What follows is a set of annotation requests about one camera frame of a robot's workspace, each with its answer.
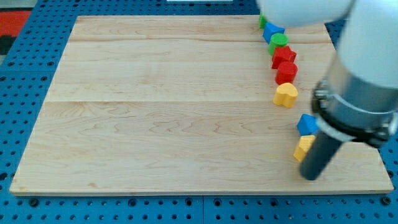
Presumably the green block top edge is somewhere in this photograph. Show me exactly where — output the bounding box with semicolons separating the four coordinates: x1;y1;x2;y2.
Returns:
258;12;268;29

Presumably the red cylinder block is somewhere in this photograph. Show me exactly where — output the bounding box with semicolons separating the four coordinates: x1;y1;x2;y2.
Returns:
275;61;298;85

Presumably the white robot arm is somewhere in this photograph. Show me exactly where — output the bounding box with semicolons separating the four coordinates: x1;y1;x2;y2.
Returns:
257;0;397;180

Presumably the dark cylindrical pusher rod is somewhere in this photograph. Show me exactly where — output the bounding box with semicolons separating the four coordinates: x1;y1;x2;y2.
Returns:
299;131;343;180

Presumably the yellow heart block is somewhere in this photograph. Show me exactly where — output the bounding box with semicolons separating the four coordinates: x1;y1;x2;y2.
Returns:
273;83;299;108

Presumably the blue block upper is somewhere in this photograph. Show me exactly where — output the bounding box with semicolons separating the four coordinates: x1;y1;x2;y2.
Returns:
262;22;285;44

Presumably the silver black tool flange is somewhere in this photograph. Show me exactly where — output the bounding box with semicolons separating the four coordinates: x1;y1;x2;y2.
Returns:
312;55;397;147

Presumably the red star block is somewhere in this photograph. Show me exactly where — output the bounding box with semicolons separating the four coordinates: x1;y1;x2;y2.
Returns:
271;45;297;69

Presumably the yellow hexagon block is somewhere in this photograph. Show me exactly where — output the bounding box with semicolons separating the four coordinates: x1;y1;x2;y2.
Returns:
293;135;316;162

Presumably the blue pentagon block lower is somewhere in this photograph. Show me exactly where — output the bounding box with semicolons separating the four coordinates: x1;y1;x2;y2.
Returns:
297;114;319;136

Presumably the red black floor mat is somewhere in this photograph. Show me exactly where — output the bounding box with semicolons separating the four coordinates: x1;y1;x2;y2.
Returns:
1;7;32;55

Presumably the wooden board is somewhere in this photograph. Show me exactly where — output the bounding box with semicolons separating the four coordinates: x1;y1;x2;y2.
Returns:
10;16;394;196

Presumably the green cylinder block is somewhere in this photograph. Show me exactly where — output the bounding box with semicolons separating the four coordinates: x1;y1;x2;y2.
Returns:
268;33;289;55

